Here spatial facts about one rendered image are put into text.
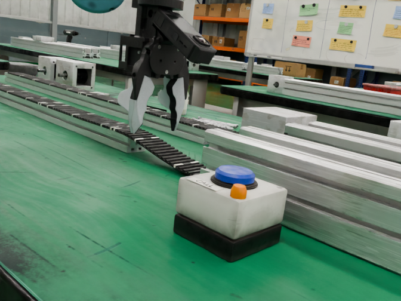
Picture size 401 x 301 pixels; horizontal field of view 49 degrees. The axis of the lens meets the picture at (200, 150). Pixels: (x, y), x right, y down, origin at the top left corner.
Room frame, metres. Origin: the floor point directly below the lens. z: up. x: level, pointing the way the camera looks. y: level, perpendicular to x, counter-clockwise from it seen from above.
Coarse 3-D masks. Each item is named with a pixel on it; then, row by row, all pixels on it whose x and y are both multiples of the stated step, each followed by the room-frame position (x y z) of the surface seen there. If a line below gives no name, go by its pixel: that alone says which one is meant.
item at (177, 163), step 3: (186, 159) 0.66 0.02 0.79; (189, 159) 0.67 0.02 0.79; (192, 159) 0.67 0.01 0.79; (168, 162) 0.64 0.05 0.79; (171, 162) 0.64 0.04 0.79; (174, 162) 0.64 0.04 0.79; (177, 162) 0.64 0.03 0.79; (180, 162) 0.65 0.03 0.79; (183, 162) 0.65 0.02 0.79; (186, 162) 0.65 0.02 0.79; (189, 162) 0.65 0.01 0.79; (192, 162) 0.65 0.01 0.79; (195, 162) 0.66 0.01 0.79; (198, 162) 0.66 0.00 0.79; (171, 165) 0.63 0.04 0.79; (174, 165) 0.63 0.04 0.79; (177, 165) 0.63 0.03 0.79; (180, 165) 0.63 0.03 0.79; (183, 165) 0.64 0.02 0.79
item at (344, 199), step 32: (256, 128) 0.61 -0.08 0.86; (224, 160) 0.53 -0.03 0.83; (256, 160) 0.51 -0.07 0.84; (288, 160) 0.47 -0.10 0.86; (320, 160) 0.46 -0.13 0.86; (352, 160) 0.50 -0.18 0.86; (384, 160) 0.50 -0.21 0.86; (288, 192) 0.47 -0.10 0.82; (320, 192) 0.44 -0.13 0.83; (352, 192) 0.43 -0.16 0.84; (384, 192) 0.40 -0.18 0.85; (288, 224) 0.46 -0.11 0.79; (320, 224) 0.44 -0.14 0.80; (352, 224) 0.42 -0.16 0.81; (384, 224) 0.39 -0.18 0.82; (384, 256) 0.39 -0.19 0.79
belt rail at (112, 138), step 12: (0, 96) 1.09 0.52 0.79; (12, 96) 1.03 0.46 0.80; (24, 108) 0.98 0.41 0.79; (36, 108) 0.94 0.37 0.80; (48, 108) 0.90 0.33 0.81; (48, 120) 0.90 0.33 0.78; (60, 120) 0.87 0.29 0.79; (72, 120) 0.84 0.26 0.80; (84, 132) 0.81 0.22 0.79; (96, 132) 0.79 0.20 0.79; (108, 132) 0.76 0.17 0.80; (108, 144) 0.75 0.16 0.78; (120, 144) 0.73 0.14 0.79; (132, 144) 0.73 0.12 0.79
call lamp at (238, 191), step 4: (236, 184) 0.38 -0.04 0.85; (240, 184) 0.38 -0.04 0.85; (232, 188) 0.38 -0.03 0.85; (236, 188) 0.37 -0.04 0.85; (240, 188) 0.37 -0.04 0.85; (244, 188) 0.37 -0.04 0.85; (232, 192) 0.37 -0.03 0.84; (236, 192) 0.37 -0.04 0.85; (240, 192) 0.37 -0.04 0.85; (244, 192) 0.37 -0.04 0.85; (232, 196) 0.37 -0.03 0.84; (236, 196) 0.37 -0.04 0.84; (240, 196) 0.37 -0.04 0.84; (244, 196) 0.37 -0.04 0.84
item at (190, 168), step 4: (196, 164) 0.65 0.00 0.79; (200, 164) 0.65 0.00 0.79; (176, 168) 0.63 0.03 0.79; (180, 168) 0.62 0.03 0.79; (184, 168) 0.63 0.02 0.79; (188, 168) 0.62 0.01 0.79; (192, 168) 0.63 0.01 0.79; (196, 168) 0.63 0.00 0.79; (204, 168) 0.64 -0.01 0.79; (184, 172) 0.61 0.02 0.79
